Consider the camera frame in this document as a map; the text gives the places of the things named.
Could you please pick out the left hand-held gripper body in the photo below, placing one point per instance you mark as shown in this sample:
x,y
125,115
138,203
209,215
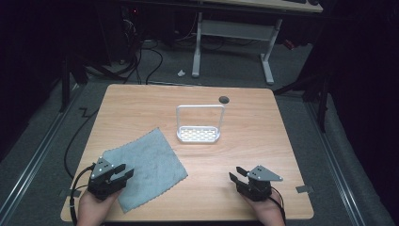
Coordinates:
x,y
102,180

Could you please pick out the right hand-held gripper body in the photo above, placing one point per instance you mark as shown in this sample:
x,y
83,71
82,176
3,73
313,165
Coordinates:
x,y
258,185

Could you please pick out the grey cloth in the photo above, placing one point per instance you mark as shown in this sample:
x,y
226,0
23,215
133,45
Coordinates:
x,y
150,166

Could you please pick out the person's right hand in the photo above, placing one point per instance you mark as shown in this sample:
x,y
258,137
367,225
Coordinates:
x,y
266,207

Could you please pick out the person's left hand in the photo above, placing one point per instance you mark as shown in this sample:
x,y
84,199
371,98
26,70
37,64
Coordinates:
x,y
91,204

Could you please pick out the grey tape piece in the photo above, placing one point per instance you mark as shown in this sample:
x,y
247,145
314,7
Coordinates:
x,y
69,193
304,189

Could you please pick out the dark round table grommet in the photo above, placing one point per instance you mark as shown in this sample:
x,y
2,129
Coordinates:
x,y
224,100

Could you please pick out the black metal stand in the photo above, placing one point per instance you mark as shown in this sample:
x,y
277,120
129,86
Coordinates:
x,y
65,84
323,103

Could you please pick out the crumpled white paper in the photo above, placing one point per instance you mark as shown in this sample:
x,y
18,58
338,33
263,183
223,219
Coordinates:
x,y
181,73

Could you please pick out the metal floor rail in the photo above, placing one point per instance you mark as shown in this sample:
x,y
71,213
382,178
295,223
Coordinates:
x,y
337,166
34,153

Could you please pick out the white metal-frame desk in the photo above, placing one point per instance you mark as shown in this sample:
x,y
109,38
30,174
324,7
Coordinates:
x,y
233,29

